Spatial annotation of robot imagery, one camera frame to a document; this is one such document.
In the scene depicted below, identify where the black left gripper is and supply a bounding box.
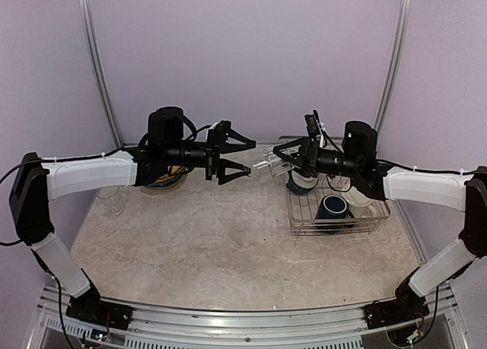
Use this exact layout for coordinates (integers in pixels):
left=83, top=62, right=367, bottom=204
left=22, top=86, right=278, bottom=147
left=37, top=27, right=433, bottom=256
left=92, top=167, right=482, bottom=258
left=164, top=125, right=256, bottom=185

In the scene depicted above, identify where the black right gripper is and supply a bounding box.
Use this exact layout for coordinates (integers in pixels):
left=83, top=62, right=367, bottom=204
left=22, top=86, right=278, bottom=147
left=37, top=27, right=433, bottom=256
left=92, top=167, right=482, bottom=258
left=274, top=136, right=361, bottom=178

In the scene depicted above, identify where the clear drinking glass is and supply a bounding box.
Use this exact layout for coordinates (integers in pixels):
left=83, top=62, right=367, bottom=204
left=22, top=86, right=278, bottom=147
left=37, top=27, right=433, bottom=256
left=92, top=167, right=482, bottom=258
left=250, top=145, right=294, bottom=183
left=97, top=187, right=125, bottom=215

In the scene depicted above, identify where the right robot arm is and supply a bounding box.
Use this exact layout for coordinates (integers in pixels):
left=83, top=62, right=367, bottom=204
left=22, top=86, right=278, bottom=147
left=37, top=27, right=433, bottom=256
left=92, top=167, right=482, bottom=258
left=273, top=131, right=486, bottom=322

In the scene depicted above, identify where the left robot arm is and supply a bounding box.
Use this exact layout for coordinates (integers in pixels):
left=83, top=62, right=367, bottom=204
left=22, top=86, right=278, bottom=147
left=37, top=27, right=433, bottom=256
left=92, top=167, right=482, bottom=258
left=5, top=116, right=256, bottom=328

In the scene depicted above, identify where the dark teal bowl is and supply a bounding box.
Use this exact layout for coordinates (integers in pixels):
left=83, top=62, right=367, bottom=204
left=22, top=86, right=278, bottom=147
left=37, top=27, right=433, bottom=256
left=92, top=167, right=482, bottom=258
left=285, top=171, right=318, bottom=195

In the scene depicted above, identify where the dark blue mug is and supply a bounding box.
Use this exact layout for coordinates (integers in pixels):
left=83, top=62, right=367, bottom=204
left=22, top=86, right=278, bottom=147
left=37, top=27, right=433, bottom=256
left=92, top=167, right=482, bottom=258
left=315, top=195, right=355, bottom=220

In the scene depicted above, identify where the white ceramic mug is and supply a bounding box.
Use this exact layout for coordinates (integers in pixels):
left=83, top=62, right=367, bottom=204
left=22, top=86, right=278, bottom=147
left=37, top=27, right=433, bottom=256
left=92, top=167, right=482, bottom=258
left=342, top=187, right=377, bottom=218

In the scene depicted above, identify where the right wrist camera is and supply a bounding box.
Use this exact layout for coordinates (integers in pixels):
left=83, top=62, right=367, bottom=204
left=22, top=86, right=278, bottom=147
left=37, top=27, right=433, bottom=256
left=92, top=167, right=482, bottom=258
left=303, top=109, right=380, bottom=163

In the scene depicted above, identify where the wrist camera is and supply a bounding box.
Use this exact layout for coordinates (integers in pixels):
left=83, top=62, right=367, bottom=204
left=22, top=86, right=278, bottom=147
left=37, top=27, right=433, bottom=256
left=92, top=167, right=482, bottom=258
left=146, top=106, right=231, bottom=152
left=303, top=109, right=380, bottom=163

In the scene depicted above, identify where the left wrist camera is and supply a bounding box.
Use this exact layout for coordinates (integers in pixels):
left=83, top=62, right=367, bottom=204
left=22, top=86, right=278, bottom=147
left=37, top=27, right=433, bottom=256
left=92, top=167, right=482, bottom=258
left=146, top=106, right=231, bottom=152

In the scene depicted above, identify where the wire metal dish rack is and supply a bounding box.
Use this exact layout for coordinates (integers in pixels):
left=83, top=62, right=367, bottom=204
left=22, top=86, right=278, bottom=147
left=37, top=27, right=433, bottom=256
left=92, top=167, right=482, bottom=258
left=278, top=135, right=392, bottom=240

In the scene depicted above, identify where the right aluminium frame post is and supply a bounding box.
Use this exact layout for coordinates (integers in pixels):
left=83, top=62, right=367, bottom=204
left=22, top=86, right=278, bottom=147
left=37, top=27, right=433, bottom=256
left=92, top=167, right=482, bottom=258
left=374, top=0, right=412, bottom=135

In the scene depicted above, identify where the aluminium frame post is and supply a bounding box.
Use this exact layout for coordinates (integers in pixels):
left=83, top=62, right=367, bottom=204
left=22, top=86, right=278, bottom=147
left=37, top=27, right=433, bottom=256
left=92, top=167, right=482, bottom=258
left=78, top=0, right=123, bottom=148
left=374, top=0, right=412, bottom=135

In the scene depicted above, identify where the front aluminium rail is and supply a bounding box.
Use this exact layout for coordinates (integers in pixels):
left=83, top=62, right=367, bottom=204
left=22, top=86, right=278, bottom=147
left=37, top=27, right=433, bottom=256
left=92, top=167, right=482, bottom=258
left=23, top=284, right=472, bottom=348

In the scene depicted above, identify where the left aluminium frame post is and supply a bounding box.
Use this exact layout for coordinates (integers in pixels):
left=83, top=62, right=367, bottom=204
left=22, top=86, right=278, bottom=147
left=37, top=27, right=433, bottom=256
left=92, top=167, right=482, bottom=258
left=78, top=0, right=123, bottom=148

